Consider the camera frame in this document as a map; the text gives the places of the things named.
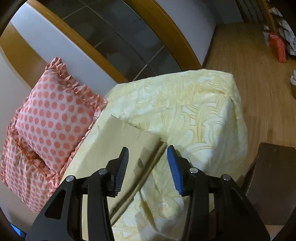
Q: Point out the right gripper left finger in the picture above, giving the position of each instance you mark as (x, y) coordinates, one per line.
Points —
(61, 217)

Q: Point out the dark brown wooden nightstand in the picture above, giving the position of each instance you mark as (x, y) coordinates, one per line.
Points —
(272, 186)

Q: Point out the left polka dot pillow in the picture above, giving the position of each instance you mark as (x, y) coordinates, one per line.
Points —
(24, 173)

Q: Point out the red patterned bag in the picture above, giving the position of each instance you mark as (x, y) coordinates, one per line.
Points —
(278, 46)

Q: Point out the right polka dot pillow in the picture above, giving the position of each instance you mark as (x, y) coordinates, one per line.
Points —
(57, 115)

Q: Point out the polka dot pillow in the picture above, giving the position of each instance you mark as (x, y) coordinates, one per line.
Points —
(57, 115)
(24, 173)

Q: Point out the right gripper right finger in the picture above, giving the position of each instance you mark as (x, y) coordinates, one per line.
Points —
(218, 209)

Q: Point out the yellow floral bed sheet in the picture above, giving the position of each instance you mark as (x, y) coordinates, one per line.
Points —
(198, 112)

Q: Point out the wooden framed glass door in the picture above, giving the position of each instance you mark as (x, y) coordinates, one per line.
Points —
(103, 43)

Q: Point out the khaki beige pants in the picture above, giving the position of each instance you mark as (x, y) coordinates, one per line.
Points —
(105, 143)

